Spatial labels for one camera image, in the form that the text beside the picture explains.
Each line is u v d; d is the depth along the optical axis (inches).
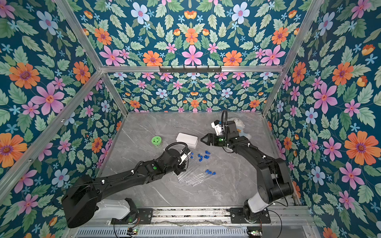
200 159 36.7
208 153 37.7
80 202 16.1
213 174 34.6
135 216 26.2
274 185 17.5
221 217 29.5
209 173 34.7
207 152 37.7
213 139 30.2
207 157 37.4
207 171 34.8
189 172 34.7
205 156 37.5
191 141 38.8
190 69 36.6
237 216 28.8
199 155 37.7
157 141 38.6
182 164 29.0
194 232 30.2
